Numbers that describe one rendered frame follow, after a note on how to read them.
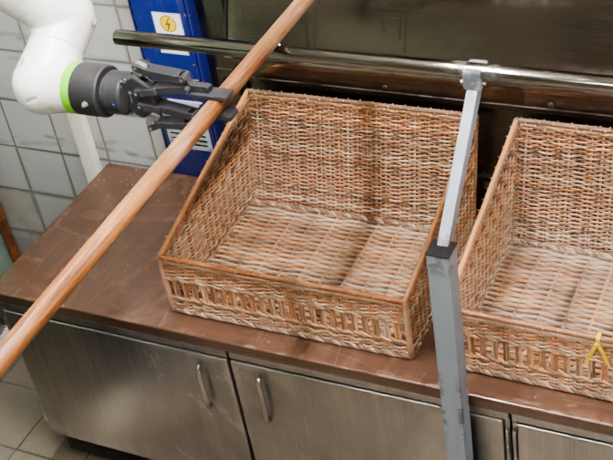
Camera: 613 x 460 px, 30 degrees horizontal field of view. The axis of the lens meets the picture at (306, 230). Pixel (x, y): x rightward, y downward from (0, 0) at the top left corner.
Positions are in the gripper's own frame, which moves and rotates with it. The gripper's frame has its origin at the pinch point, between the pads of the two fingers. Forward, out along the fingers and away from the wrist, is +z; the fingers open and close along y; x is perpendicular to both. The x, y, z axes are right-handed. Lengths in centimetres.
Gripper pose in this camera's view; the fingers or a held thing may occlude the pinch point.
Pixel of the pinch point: (214, 103)
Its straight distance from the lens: 191.2
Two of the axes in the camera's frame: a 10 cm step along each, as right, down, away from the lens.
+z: 9.1, 1.4, -4.0
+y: 1.4, 7.9, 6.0
